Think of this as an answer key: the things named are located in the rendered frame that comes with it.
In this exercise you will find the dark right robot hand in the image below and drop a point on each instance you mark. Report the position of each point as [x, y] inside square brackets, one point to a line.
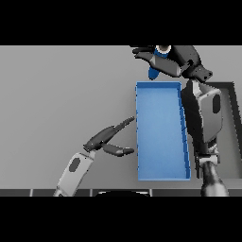
[176, 63]

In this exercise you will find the dark left robot hand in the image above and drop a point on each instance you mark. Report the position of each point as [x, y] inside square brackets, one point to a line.
[102, 138]

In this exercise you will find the blue pipe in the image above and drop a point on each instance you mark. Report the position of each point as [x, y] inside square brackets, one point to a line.
[155, 67]

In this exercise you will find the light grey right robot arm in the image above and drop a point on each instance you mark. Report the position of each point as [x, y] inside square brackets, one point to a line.
[203, 126]

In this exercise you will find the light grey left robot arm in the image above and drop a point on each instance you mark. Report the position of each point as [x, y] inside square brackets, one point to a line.
[73, 171]

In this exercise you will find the blue bin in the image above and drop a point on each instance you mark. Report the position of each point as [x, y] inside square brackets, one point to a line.
[162, 132]

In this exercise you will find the dark strip with pale lines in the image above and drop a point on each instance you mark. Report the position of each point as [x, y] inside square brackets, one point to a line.
[126, 192]

